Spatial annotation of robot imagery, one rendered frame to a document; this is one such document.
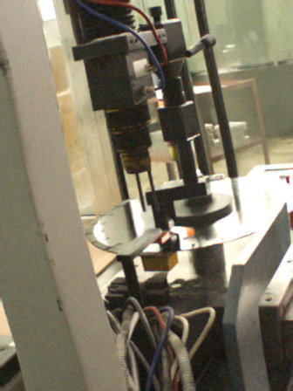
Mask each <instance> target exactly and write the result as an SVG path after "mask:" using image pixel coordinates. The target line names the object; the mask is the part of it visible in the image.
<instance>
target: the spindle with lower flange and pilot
mask: <svg viewBox="0 0 293 391"><path fill-rule="evenodd" d="M193 248H194V246H192V250H188V251H187V254H188V258H189V263H190V268H191V272H192V273H193V274H196V275H211V274H212V273H215V272H218V271H221V270H222V269H224V268H225V267H226V262H227V259H226V254H225V249H224V244H220V245H216V246H211V247H206V248H200V249H199V250H194V249H193Z"/></svg>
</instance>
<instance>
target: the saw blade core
mask: <svg viewBox="0 0 293 391"><path fill-rule="evenodd" d="M206 185H207V189H211V190H212V192H220V193H225V194H229V195H231V196H233V199H234V206H233V207H232V209H231V210H229V211H228V212H226V213H224V214H221V215H219V216H215V217H211V218H208V220H202V221H197V222H187V223H180V222H178V224H177V225H174V227H173V229H172V230H170V231H168V232H169V236H170V237H169V238H168V239H167V240H166V242H164V243H163V244H150V245H149V246H148V247H147V248H146V249H145V250H144V251H153V250H157V251H159V252H162V253H164V252H178V251H187V250H192V246H194V248H193V249H194V250H199V249H200V248H206V247H211V246H216V245H220V244H223V243H222V239H223V241H224V242H225V243H226V242H231V241H234V240H237V239H241V238H244V237H246V236H248V235H252V234H251V233H253V234H254V233H256V231H257V230H258V228H259V226H260V225H261V223H262V222H263V220H264V218H265V217H266V215H267V214H268V213H269V212H270V210H271V209H272V208H273V206H274V205H275V202H276V201H277V200H286V201H287V205H288V211H289V213H291V212H292V211H293V188H292V187H291V186H290V185H288V184H286V183H283V182H278V181H273V179H266V178H252V177H249V178H247V177H245V178H228V179H225V181H221V182H210V183H206ZM144 200H145V204H146V212H142V209H141V205H140V198H138V199H134V200H131V201H129V202H126V203H124V205H122V206H119V207H118V208H116V209H114V210H112V211H111V212H108V213H107V214H106V215H105V216H104V217H103V218H101V219H100V220H99V222H98V223H97V225H96V227H95V230H94V234H95V236H96V238H97V239H98V240H99V241H100V242H102V243H104V244H106V245H109V246H111V247H114V248H119V249H124V248H125V247H126V246H127V245H128V244H129V243H131V242H132V241H134V240H135V239H136V237H137V236H138V235H140V234H141V233H142V232H144V231H145V230H147V229H156V228H155V222H154V218H153V213H152V209H151V206H147V199H146V196H145V195H144ZM208 241H209V242H210V245H206V243H205V242H208Z"/></svg>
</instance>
